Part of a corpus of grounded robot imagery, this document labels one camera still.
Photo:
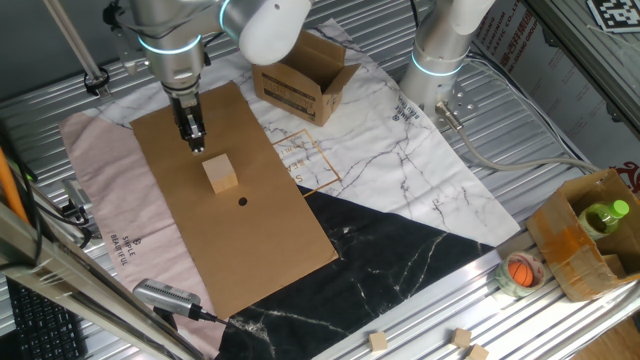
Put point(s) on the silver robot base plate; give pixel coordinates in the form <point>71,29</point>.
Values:
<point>462,102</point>

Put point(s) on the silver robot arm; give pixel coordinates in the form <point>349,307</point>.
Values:
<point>170,60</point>

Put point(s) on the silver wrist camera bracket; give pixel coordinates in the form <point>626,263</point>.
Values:
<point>127,50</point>

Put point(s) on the large pale wooden block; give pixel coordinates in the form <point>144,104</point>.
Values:
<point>220,172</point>

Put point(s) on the marble print cloth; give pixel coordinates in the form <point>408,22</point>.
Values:
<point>400,150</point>

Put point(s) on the aluminium frame beam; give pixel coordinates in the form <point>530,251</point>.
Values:
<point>75,285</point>

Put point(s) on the open printed cardboard box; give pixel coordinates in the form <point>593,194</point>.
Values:
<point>295,95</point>

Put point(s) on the small wooden cube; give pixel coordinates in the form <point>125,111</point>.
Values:
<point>477,352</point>
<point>461,337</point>
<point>378,341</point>

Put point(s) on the white panel with red print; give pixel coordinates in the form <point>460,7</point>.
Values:
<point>560,100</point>

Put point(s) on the grey metal pole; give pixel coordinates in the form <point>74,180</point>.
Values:
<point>75,45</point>

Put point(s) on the black keyboard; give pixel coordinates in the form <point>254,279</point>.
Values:
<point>45,325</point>

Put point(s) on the orange pole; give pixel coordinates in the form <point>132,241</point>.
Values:
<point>7,185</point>

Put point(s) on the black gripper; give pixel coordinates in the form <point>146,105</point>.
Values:
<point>185,110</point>

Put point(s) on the black white marker board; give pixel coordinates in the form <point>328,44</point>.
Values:
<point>617,14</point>

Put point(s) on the dark metal frame beam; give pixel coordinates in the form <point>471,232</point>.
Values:
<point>590,65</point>

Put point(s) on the brown cardboard sheet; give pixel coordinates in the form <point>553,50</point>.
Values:
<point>240,250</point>

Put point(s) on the taped brown cardboard box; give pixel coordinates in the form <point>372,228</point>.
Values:
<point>565,250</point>

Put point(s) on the orange mini basketball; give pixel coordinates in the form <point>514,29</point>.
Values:
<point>521,274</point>

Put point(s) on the green plastic bottle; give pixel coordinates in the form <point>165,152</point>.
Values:
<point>602,217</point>

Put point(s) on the clear tape roll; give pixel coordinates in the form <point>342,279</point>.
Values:
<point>502,280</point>

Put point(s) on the silver depth camera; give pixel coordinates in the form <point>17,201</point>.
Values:
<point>162,295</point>
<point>75,192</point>

